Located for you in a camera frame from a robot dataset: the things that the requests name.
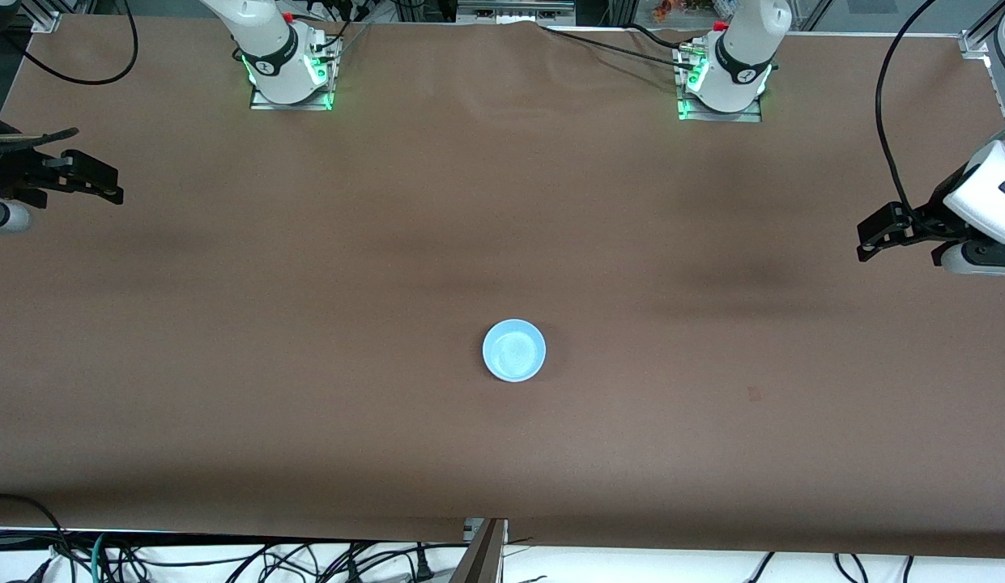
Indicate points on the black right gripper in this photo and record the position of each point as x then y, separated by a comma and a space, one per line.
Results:
6, 168

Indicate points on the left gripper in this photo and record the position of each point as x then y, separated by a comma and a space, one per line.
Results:
930, 212

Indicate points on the blue bowl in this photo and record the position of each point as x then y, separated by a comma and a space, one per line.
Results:
514, 351

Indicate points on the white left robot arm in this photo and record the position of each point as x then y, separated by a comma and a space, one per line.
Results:
741, 65

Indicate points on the orange background object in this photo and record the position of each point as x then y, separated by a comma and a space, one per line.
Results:
662, 10

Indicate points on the grey metal control box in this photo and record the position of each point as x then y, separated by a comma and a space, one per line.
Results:
514, 10

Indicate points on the brown table cover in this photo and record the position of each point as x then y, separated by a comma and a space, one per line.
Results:
437, 453

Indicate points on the aluminium frame corner profile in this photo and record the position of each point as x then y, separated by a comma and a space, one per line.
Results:
973, 42
40, 16

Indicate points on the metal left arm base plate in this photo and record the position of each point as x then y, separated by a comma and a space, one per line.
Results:
721, 117

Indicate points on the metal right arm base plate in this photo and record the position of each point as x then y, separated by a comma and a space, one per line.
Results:
324, 81

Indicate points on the aluminium table frame post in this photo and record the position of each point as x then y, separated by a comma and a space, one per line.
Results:
482, 559

